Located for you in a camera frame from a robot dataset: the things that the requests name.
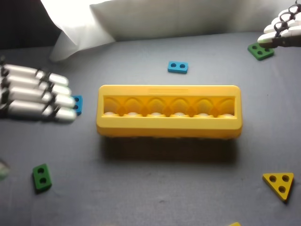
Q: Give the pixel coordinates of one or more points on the green two-hole block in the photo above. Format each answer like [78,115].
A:
[41,177]

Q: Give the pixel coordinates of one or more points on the yellow two-hole block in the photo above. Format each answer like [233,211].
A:
[234,224]

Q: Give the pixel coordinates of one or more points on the yellow triangle three-hole block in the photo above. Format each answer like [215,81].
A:
[278,182]

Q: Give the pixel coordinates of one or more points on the white toy egg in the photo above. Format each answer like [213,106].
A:
[204,115]
[134,114]
[156,114]
[111,114]
[227,115]
[179,114]

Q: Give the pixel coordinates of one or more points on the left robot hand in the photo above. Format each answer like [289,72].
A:
[28,94]

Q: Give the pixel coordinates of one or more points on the blue four-hole block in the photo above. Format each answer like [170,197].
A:
[79,104]

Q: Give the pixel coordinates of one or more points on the blue two-hole block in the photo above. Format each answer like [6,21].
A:
[177,70]

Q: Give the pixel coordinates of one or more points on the grey table cloth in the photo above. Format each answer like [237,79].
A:
[150,188]

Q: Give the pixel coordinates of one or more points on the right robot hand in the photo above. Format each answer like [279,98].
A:
[287,30]

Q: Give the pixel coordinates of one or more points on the green three-hole block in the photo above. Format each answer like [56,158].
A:
[261,56]

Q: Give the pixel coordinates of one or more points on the white cloth sheet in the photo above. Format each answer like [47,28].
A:
[164,16]

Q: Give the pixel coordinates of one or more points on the yellow plastic egg carton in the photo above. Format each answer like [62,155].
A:
[169,127]

